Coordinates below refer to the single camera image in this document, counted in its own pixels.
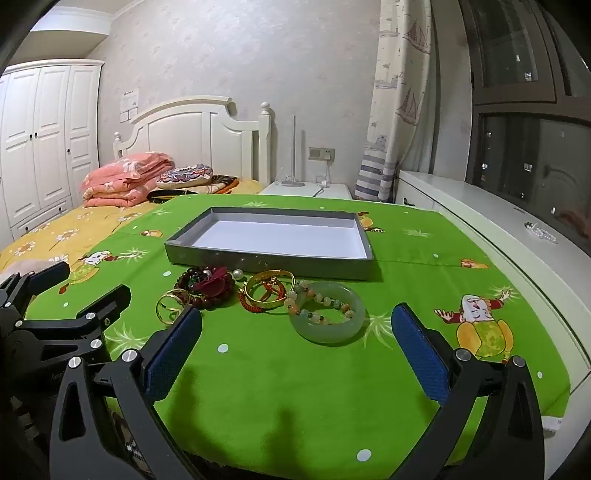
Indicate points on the grey cardboard box tray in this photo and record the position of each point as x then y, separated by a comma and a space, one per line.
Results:
277, 230

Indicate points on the white paper notice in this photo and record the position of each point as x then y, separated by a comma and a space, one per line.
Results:
130, 98

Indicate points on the white nightstand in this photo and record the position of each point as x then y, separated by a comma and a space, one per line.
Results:
323, 190

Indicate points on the patterned round pillow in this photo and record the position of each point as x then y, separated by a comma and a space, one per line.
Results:
184, 177

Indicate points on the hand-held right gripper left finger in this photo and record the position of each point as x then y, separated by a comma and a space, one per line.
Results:
178, 346

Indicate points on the white wardrobe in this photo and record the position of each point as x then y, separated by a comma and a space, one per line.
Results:
46, 138

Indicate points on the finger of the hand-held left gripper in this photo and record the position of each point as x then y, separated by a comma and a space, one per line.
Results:
108, 300
46, 274

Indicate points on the white pearl bead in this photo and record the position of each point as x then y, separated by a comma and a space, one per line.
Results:
238, 274

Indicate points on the grey wall socket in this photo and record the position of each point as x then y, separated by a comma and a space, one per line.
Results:
316, 153

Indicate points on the metal lamp stand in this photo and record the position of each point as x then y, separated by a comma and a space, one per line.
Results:
293, 183

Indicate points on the orange and black folded blanket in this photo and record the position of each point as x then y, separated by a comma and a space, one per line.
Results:
217, 187

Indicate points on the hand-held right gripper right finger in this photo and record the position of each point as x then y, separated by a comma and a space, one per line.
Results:
418, 350

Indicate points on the pale green jade bangle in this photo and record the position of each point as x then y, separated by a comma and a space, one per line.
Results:
323, 334

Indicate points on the white window bench cabinet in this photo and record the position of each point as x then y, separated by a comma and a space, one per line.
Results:
485, 207

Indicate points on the green printed cloth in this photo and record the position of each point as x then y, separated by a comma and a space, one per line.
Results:
295, 392

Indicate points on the white wall switch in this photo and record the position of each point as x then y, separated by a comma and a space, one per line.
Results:
128, 116

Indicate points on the thin gold bangle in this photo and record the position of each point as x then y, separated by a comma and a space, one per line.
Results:
175, 293

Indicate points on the wide gold bangle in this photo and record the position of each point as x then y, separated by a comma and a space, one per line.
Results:
272, 276

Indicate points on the printed curtain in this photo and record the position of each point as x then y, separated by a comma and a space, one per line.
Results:
397, 92

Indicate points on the pink folded quilt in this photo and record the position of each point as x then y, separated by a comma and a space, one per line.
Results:
124, 180

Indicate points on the yellow floral bed sheet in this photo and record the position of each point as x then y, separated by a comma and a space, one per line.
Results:
46, 235

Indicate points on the white bed headboard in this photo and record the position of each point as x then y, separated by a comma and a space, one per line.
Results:
184, 129

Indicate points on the dark framed window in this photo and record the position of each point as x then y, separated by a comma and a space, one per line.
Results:
517, 138

